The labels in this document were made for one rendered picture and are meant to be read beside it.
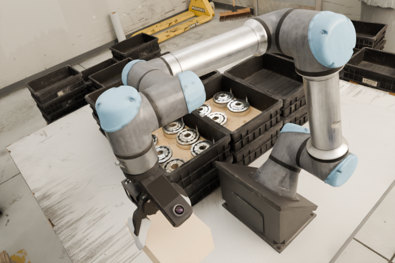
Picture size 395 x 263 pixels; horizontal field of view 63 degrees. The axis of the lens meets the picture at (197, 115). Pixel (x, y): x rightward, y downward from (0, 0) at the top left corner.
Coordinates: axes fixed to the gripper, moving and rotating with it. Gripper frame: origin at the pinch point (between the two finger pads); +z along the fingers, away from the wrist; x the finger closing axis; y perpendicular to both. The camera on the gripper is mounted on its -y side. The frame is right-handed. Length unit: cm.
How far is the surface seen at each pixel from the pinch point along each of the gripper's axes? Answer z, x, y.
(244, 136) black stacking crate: 23, -54, 28
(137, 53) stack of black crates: 55, -108, 212
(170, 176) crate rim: 17.9, -17.8, 29.2
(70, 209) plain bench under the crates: 40, 13, 68
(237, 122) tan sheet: 27, -62, 40
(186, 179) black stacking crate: 24.7, -23.8, 29.8
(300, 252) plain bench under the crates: 41, -36, -11
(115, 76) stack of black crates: 60, -75, 200
